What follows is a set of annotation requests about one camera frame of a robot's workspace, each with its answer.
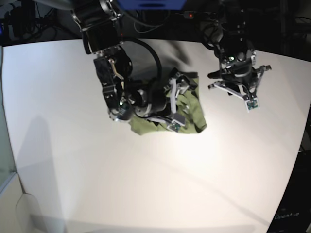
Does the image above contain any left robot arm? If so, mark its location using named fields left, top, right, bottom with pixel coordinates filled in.
left=204, top=0, right=272, bottom=105

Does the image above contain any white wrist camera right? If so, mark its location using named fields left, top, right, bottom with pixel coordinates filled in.
left=167, top=113, right=186, bottom=133

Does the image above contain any green T-shirt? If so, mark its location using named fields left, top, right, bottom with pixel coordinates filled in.
left=124, top=68, right=207, bottom=135

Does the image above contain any black OpenArm case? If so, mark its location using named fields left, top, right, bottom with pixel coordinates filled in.
left=267, top=134, right=311, bottom=233

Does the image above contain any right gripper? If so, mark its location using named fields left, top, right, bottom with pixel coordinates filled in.
left=131, top=72, right=197, bottom=124

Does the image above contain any power strip with red switch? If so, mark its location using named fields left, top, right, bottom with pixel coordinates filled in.
left=183, top=11, right=216, bottom=21

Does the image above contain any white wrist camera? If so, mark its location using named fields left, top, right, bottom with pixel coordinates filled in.
left=167, top=113, right=186, bottom=133
left=244, top=97, right=260, bottom=112

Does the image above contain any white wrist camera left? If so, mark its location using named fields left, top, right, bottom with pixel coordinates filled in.
left=244, top=97, right=260, bottom=112

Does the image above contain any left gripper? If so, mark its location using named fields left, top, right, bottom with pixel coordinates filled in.
left=207, top=65, right=272, bottom=101

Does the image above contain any blue box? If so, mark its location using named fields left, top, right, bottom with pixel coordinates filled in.
left=117, top=0, right=186, bottom=10

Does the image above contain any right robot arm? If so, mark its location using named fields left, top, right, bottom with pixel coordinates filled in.
left=44, top=0, right=190, bottom=128

